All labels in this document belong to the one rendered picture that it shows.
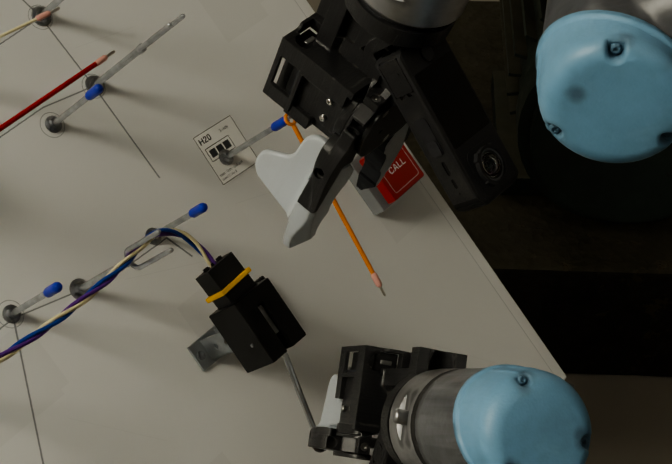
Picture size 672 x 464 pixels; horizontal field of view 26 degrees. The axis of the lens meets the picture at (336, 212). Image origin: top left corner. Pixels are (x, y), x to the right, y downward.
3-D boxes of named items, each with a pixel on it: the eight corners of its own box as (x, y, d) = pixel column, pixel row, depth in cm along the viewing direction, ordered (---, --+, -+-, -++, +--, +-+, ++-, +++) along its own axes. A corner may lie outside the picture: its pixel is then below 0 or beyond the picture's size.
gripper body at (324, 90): (326, 53, 102) (379, -78, 93) (419, 128, 100) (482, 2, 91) (256, 100, 97) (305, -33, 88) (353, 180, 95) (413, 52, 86)
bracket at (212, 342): (202, 371, 121) (234, 358, 117) (186, 348, 120) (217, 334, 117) (238, 341, 124) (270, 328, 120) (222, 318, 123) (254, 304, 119)
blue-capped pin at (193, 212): (151, 248, 121) (204, 218, 115) (141, 233, 121) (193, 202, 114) (164, 239, 122) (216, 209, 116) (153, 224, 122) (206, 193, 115)
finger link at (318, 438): (352, 430, 114) (393, 433, 106) (349, 452, 114) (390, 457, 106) (296, 421, 113) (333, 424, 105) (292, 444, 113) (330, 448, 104)
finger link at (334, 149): (316, 187, 100) (378, 88, 96) (336, 203, 100) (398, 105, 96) (282, 203, 96) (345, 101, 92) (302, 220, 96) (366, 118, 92)
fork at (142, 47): (96, 71, 123) (178, 4, 112) (108, 89, 123) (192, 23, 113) (79, 82, 122) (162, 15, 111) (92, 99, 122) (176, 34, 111)
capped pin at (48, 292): (6, 301, 112) (54, 272, 106) (23, 310, 113) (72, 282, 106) (-1, 317, 111) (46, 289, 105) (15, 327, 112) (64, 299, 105)
